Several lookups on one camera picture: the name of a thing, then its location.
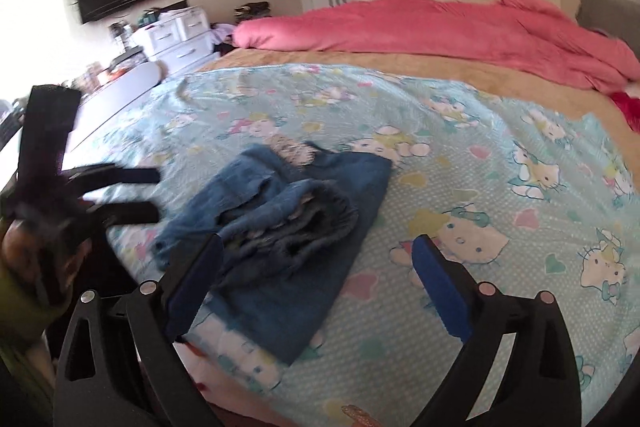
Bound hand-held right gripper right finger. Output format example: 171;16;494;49
411;234;583;427

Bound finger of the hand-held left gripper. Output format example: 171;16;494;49
62;166;162;196
85;200;161;228

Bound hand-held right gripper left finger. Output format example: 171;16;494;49
52;233;224;427

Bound blue denim pants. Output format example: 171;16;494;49
152;142;393;365

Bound person's left hand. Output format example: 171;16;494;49
0;221;51;309

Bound cartoon printed bed sheet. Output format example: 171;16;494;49
70;63;640;427

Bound white plastic drawer unit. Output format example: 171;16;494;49
131;6;213;75

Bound purple clothes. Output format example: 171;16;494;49
210;23;237;55

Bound dark bag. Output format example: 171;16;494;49
235;1;271;24

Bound red cloth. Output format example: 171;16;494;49
607;89;640;132

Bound pink blanket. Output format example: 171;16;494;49
232;0;640;95

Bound grey pillow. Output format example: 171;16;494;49
575;0;640;30

